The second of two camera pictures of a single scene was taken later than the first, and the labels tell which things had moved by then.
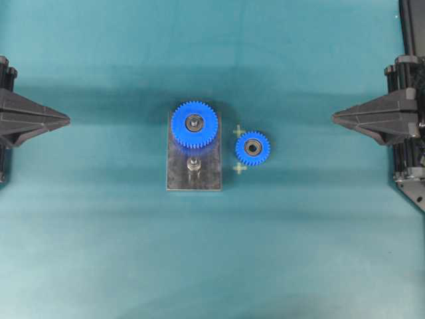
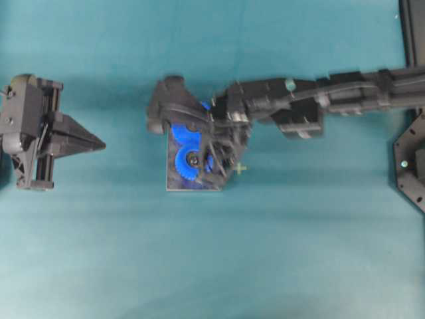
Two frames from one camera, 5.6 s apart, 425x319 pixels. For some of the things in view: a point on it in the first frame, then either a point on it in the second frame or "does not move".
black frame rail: (412, 19) does not move
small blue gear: (252, 147) to (188, 171)
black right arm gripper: (398, 115) to (228, 136)
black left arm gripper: (22, 119) to (34, 131)
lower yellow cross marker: (238, 167) does not move
